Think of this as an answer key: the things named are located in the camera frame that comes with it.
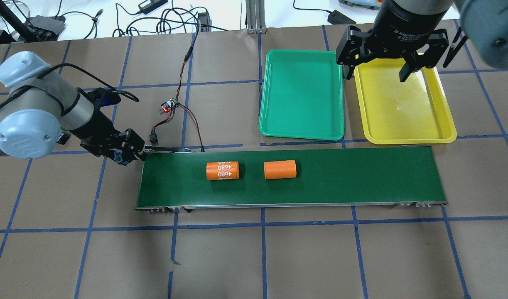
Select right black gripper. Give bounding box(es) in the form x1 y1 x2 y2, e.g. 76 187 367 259
336 0 450 83

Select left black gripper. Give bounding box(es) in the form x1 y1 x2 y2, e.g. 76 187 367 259
69 88 147 163

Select orange cylinder with white print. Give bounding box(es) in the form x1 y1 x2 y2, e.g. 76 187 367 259
206 161 239 181

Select plain orange cylinder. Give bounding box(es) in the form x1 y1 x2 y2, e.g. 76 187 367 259
263 160 297 180

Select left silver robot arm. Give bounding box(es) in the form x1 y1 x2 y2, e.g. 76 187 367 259
0 51 146 165

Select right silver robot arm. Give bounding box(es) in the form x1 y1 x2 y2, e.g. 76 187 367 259
336 0 508 83

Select green conveyor belt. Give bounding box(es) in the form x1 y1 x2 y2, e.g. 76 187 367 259
136 147 447 210

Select small speed controller board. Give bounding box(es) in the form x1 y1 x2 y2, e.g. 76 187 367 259
160 97 179 114

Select yellow plastic tray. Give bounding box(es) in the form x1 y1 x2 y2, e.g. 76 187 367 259
353 59 457 145

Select black power adapter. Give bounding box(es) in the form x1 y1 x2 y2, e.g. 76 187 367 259
326 10 356 25

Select green plastic tray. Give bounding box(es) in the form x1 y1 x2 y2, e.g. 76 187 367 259
259 49 344 141

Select black usb hub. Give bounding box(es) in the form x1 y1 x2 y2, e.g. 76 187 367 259
28 15 66 35

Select red black wire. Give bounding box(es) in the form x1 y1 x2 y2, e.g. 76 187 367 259
151 31 205 152

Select aluminium frame post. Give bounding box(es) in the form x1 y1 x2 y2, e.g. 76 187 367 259
245 0 267 35

